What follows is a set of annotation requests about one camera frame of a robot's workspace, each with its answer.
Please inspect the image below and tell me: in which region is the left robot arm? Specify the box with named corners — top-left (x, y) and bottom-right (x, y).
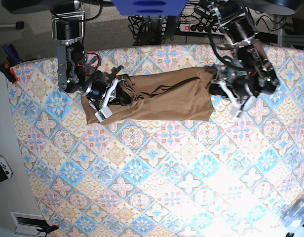
top-left (207, 0), bottom-right (280, 118)

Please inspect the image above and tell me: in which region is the white power strip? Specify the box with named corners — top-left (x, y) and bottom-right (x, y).
top-left (179, 23), bottom-right (224, 36)

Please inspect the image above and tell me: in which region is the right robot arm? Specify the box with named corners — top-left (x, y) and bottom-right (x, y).
top-left (50, 0), bottom-right (131, 122)

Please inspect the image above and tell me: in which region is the game console with white controller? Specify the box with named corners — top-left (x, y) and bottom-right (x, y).
top-left (0, 156), bottom-right (13, 183)

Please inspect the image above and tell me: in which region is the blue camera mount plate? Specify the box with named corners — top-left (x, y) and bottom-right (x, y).
top-left (112, 0), bottom-right (187, 16)

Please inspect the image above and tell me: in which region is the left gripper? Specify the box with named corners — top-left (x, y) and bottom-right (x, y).
top-left (209, 72), bottom-right (260, 118)

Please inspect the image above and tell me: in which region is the patterned colourful tablecloth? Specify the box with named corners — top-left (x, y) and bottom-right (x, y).
top-left (8, 46), bottom-right (304, 237)

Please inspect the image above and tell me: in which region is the brown t-shirt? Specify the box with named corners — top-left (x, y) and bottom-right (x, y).
top-left (80, 66), bottom-right (218, 126)

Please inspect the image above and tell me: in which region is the black clamp lower left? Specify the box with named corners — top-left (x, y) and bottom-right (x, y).
top-left (37, 224), bottom-right (59, 235)

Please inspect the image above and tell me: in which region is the clear plastic box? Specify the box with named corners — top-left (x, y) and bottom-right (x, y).
top-left (280, 195), bottom-right (304, 232)

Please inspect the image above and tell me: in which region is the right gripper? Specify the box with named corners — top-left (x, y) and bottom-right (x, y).
top-left (80, 65), bottom-right (132, 122)

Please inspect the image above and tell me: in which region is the red black clamp upper left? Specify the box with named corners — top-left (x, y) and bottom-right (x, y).
top-left (0, 63), bottom-right (18, 84)

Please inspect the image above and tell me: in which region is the white floor vent box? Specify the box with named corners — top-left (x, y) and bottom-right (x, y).
top-left (10, 211), bottom-right (47, 237)

